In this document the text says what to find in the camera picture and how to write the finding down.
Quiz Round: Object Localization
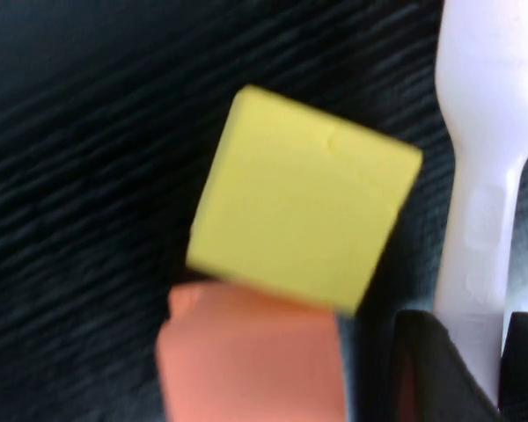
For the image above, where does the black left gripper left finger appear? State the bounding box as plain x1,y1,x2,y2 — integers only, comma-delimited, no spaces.
389,309,507,422

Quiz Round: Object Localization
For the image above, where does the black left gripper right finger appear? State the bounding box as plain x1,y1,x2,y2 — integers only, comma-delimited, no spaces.
497,311,528,422

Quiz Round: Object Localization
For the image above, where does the yellow foam cube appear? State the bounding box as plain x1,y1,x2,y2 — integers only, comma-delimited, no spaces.
187,84,423,316

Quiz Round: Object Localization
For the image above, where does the orange foam cube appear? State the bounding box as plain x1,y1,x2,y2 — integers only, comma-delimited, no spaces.
155,283,348,422

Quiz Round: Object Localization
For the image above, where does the pink plastic fork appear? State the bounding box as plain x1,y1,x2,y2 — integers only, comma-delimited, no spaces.
435,0,528,412

